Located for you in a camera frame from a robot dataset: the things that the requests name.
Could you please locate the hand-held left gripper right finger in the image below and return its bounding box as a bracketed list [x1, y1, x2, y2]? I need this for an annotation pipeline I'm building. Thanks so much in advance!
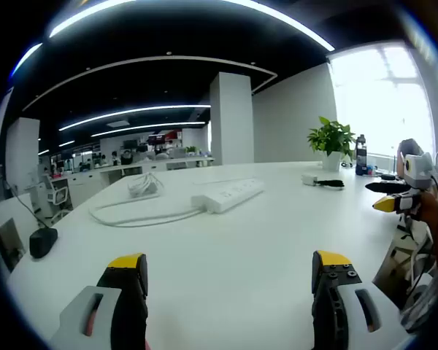
[311, 249, 412, 350]

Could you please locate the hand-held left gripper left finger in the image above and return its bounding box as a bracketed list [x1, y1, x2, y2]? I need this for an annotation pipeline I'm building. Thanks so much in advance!
[49, 253, 149, 350]

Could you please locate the black charger cable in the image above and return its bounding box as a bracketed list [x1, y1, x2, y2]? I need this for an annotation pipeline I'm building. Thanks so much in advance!
[313, 178, 345, 191]

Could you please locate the white power strip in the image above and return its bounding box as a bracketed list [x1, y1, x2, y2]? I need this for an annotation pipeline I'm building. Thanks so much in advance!
[191, 177, 266, 214]

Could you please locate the white desk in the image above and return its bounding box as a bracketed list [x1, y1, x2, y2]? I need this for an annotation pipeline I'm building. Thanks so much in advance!
[7, 160, 420, 350]

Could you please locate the dark water bottle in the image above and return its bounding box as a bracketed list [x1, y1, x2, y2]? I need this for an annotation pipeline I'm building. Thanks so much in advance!
[355, 133, 369, 176]

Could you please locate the white office chair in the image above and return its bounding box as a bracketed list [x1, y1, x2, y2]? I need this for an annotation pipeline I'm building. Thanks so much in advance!
[43, 174, 72, 219]
[372, 214, 438, 329]

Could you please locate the potted green plant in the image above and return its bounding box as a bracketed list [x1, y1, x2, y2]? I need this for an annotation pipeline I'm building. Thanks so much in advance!
[307, 116, 357, 171]

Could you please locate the black desktop device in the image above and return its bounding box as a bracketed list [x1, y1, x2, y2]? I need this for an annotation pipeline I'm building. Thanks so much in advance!
[28, 227, 58, 259]

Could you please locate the white power strip cable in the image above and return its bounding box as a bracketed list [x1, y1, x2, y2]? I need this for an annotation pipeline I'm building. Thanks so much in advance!
[88, 198, 205, 228]

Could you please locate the bundle of white cable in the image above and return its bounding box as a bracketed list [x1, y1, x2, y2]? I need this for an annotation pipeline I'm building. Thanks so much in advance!
[127, 174, 164, 198]

